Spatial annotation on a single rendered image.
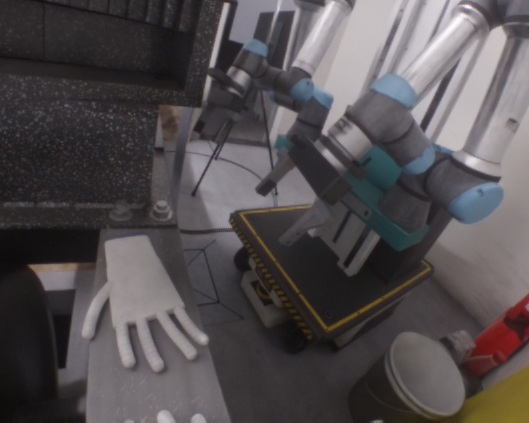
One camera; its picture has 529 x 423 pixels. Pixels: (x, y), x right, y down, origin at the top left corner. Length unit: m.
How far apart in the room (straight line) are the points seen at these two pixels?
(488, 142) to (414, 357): 0.85
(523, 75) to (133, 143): 0.71
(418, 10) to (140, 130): 0.98
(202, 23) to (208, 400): 0.55
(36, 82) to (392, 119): 0.54
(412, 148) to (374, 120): 0.10
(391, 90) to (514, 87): 0.27
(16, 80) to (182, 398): 0.46
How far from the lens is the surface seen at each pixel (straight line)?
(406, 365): 1.22
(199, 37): 0.50
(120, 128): 0.48
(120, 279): 0.42
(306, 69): 0.84
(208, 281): 1.28
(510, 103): 0.62
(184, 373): 0.36
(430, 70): 0.63
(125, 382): 0.36
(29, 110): 0.50
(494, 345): 1.66
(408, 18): 1.08
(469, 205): 0.62
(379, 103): 0.44
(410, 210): 0.74
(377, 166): 0.95
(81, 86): 0.48
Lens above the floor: 1.00
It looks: 27 degrees down
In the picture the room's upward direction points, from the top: 19 degrees clockwise
